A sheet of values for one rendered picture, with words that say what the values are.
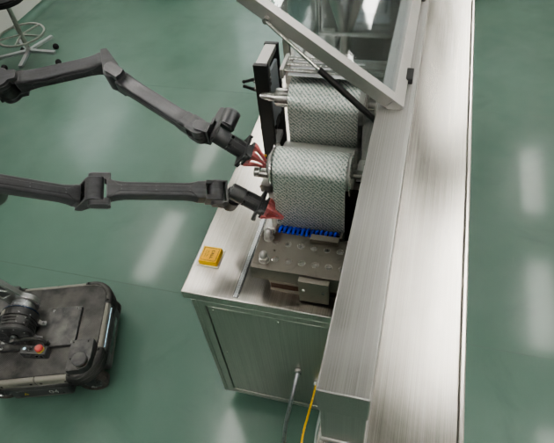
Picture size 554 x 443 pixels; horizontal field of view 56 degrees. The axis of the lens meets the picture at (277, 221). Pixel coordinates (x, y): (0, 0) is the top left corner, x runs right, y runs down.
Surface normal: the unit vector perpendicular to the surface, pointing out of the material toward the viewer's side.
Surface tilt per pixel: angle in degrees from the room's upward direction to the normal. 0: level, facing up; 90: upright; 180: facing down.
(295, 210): 90
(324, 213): 90
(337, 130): 92
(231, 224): 0
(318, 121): 92
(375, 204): 0
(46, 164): 0
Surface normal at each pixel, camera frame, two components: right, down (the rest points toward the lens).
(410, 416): -0.08, -0.66
